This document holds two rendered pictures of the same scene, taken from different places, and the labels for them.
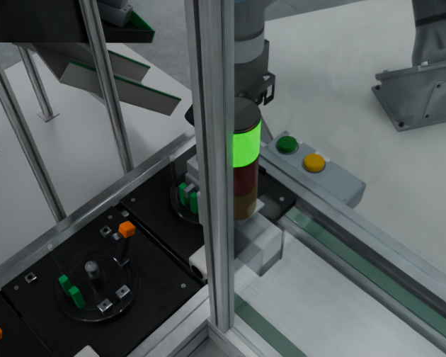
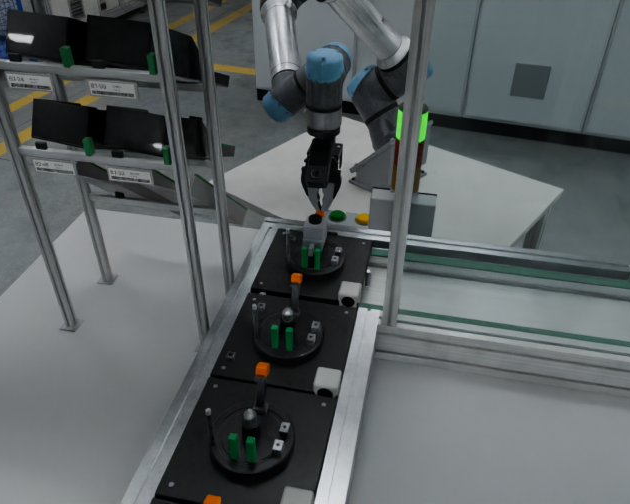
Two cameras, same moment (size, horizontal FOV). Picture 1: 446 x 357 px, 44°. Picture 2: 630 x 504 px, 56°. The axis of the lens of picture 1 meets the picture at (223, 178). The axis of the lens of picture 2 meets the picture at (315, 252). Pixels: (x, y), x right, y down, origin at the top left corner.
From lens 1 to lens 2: 0.70 m
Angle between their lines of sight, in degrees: 29
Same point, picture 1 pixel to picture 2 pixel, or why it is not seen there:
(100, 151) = (180, 285)
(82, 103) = (132, 261)
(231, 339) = (403, 327)
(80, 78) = (200, 190)
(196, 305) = (363, 320)
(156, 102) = (235, 212)
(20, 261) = (206, 355)
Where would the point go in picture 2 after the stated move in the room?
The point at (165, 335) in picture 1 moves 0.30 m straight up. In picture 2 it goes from (359, 344) to (368, 217)
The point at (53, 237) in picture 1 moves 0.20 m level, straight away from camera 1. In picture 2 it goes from (218, 331) to (140, 302)
